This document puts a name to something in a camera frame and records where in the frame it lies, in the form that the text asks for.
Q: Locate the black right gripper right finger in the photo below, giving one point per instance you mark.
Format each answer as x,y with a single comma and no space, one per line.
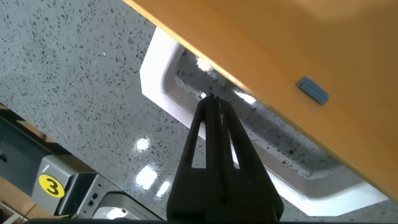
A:
245,193

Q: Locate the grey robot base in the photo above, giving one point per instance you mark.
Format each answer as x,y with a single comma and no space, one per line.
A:
81,193

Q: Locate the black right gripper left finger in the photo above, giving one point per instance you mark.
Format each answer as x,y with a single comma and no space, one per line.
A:
202,193

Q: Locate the yellow drawer cabinet housing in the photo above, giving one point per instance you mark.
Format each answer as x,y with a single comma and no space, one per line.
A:
280,37

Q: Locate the yellow number sticker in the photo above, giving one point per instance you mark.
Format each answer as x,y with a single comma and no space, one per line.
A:
51,186

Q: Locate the small grey rubber pad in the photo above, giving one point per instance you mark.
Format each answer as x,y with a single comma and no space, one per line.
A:
312,90

